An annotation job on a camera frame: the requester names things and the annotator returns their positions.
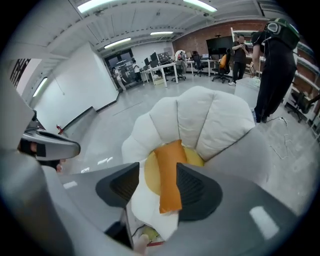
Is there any orange cushion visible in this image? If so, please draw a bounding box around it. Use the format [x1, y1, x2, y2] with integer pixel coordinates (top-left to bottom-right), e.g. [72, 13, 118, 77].
[153, 139, 187, 215]

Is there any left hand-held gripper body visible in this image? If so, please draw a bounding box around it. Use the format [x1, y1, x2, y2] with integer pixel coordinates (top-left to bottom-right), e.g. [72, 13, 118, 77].
[0, 74, 48, 166]

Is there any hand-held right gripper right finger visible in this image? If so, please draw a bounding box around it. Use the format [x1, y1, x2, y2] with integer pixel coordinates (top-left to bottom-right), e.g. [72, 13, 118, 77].
[161, 162, 299, 256]

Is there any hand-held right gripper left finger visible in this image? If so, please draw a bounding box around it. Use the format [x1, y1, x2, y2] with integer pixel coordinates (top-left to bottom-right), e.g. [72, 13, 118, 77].
[57, 161, 140, 233]

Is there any black office chair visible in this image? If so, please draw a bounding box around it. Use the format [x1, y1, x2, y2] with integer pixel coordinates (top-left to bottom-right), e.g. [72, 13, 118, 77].
[211, 52, 233, 84]
[170, 59, 187, 82]
[284, 90, 320, 124]
[191, 54, 206, 78]

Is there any large black wall screen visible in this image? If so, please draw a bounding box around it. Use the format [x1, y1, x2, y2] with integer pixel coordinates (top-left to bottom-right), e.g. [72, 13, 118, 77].
[205, 35, 236, 56]

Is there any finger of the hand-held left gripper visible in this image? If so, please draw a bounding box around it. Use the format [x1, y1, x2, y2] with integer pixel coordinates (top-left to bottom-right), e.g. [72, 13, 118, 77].
[34, 130, 82, 161]

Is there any white flower-shaped floor chair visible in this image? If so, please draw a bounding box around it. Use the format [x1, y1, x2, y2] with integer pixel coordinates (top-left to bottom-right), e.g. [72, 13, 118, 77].
[121, 85, 274, 242]

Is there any white floor cable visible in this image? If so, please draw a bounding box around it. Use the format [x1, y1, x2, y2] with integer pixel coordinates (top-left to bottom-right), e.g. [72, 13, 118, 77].
[268, 115, 292, 161]

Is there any black desk monitor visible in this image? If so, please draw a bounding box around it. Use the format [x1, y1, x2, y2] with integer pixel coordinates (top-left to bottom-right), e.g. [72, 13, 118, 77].
[143, 51, 160, 69]

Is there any green and black backpack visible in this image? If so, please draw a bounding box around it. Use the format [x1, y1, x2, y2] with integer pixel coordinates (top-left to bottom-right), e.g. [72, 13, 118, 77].
[264, 16, 301, 50]

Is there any white desk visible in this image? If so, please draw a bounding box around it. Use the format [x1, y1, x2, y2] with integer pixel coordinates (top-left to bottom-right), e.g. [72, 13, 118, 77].
[139, 62, 179, 88]

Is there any white shelf rack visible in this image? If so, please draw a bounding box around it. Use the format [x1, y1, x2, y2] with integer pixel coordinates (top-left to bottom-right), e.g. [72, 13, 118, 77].
[291, 41, 320, 141]

